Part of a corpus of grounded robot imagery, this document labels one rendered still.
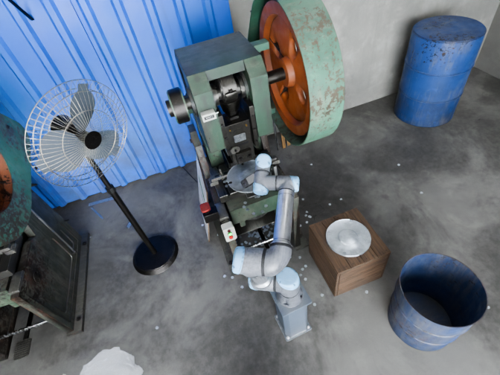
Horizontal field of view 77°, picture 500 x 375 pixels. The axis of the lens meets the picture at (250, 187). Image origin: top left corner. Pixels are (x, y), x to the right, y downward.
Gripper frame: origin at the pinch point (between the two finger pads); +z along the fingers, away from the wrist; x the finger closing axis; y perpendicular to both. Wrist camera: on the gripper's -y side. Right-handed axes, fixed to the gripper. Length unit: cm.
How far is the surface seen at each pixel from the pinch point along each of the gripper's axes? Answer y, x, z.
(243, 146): 2.9, 25.4, -1.9
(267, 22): 38, 73, -39
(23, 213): -129, 40, 5
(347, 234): 48, -45, 35
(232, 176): -8.3, 17.4, 17.2
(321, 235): 33, -38, 39
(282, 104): 38, 44, -1
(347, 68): 158, 109, 91
